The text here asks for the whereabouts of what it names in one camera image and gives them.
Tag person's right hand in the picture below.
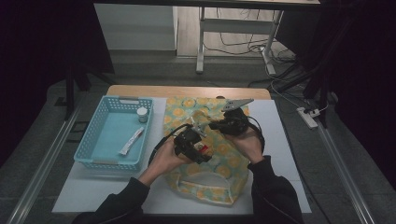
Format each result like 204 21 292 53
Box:
224 126 265 165

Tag black metal stand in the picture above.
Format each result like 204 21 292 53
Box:
54 55 117 121
274 18 340 129

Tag white-framed desk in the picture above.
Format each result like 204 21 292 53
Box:
92 0 321 76

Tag white table mat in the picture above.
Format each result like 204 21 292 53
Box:
51 96 313 216

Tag right hand-held gripper cable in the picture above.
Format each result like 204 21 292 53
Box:
247 115 266 154

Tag black floor cables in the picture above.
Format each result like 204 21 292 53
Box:
203 7 297 64

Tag white cabinet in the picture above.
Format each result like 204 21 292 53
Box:
93 3 178 52

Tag left hand-held gripper cable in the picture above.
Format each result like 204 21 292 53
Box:
148 123 191 166

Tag hand-held gripper cable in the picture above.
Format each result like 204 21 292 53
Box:
148 123 191 166
247 115 266 154

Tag aluminium rail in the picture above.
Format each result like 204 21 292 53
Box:
6 92 86 224
313 122 375 224

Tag yellow floral tote bag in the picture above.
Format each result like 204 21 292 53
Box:
163 95 252 207

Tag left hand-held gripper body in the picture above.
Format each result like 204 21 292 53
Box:
173 123 209 163

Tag person's left hand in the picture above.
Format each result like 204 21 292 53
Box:
137 136 191 189

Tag white floor cable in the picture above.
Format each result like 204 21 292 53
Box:
264 63 330 114

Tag small white-lidded jar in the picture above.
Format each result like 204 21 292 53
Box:
136 106 149 124

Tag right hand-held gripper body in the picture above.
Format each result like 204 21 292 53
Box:
217 98 255 137

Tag white tube red print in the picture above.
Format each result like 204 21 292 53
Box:
118 126 146 157

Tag light blue plastic basket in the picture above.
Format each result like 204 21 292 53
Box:
73 95 155 173

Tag white power strip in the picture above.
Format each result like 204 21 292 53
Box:
296 105 320 130

